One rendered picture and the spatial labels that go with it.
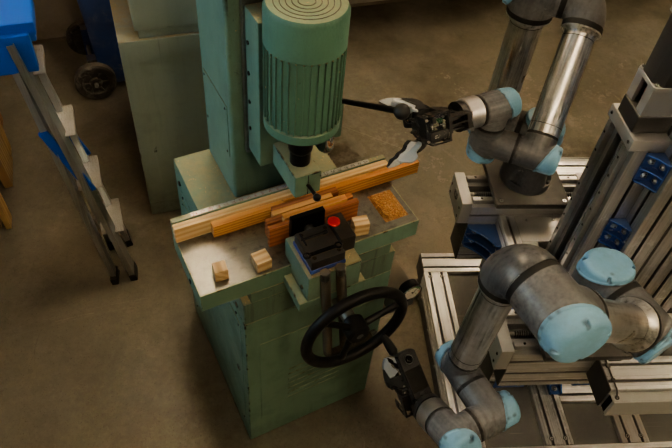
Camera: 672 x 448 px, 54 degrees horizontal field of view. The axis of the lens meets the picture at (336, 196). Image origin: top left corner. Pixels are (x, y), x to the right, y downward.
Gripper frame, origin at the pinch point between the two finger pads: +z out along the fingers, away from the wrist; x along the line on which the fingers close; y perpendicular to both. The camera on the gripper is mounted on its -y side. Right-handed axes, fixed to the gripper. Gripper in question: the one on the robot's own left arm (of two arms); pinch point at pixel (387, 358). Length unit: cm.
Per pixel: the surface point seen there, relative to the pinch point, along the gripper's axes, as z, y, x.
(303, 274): 3.1, -29.5, -14.6
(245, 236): 22.1, -35.2, -22.0
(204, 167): 60, -44, -22
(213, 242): 23, -36, -30
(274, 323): 22.0, -8.5, -21.1
